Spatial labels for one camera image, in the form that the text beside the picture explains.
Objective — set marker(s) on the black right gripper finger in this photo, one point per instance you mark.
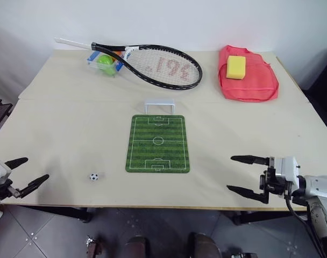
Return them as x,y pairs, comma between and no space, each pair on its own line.
249,159
247,192

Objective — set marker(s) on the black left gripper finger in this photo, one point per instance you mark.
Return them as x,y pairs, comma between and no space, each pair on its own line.
17,162
35,184

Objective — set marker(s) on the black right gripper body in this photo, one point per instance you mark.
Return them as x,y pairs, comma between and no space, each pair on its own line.
272,184

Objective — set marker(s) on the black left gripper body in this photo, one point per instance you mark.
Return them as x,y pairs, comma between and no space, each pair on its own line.
5,189

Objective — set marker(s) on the miniature soccer ball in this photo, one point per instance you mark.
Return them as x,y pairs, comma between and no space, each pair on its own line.
93,177

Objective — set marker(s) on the green soccer field mat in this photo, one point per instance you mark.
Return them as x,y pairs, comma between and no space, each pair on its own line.
158,150

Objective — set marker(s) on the red mesh bag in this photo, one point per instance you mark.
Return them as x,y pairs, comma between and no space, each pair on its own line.
247,88

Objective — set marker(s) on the small dark metal device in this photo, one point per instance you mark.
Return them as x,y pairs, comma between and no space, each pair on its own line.
94,246

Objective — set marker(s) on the yellow sponge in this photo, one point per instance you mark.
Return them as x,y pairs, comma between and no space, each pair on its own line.
236,67

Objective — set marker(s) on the white miniature goal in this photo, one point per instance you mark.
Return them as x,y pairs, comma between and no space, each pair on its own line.
158,101

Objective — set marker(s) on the clear plastic box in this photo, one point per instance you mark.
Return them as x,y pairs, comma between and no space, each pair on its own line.
99,67

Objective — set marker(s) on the green ball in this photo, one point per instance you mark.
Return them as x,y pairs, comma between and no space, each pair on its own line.
104,59

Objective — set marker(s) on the black tennis racket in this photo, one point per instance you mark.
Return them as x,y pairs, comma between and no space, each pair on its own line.
99,47

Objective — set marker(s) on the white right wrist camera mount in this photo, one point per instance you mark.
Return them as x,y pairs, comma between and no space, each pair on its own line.
286,168

